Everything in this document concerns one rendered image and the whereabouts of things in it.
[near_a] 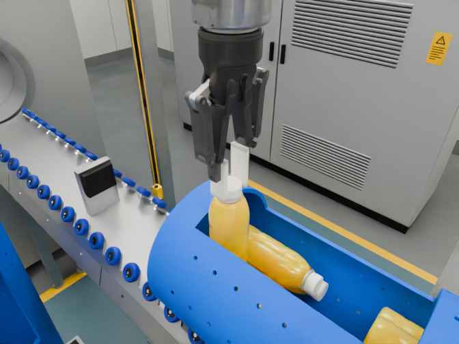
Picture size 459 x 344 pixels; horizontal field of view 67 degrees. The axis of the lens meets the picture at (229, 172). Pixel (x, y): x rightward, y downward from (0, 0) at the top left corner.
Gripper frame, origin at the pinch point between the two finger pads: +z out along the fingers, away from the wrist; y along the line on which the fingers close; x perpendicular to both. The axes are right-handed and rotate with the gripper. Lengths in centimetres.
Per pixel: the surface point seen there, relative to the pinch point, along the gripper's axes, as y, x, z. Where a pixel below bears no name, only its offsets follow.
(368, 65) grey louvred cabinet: -160, -41, 32
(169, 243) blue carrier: 7.3, -6.9, 14.2
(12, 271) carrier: 25, -53, 44
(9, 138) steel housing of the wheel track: -1, -118, 41
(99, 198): -2, -52, 36
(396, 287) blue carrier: -16.6, 24.3, 21.7
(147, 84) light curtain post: -33, -66, 14
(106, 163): -7, -52, 25
